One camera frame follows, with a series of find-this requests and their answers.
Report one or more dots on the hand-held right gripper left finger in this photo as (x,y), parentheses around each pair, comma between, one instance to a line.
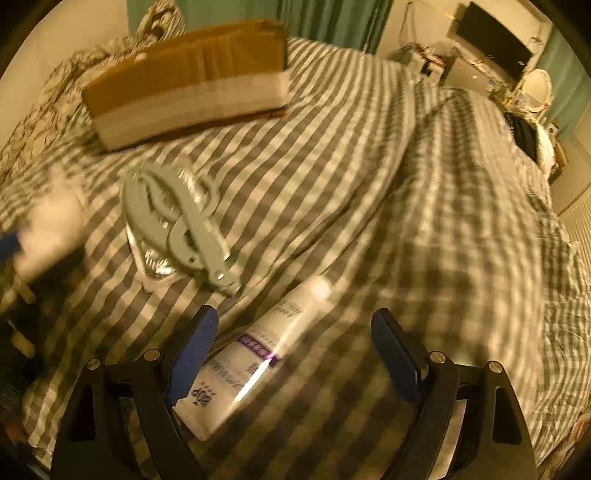
(194,353)

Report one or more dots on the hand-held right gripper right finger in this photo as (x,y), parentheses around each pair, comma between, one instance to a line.
(398,355)

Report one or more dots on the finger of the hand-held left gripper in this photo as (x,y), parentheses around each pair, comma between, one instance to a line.
(8,244)

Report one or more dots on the white cream tube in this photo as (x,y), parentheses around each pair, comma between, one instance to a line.
(263,353)

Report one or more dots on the cardboard box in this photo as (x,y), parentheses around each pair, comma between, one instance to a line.
(189,83)

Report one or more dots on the grey checkered bed cover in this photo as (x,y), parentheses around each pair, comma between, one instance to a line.
(332,221)

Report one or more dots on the floral patterned pillow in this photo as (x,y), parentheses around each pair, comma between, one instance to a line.
(60,92)

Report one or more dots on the dark clothes pile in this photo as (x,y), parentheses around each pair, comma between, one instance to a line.
(524,134)

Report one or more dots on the cluttered dresser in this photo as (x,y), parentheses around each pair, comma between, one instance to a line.
(443,60)

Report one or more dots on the white oval mirror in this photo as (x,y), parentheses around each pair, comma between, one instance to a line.
(535,90)

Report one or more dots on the black television screen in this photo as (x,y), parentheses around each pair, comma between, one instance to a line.
(493,37)

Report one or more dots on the green curtain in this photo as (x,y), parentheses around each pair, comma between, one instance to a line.
(295,21)

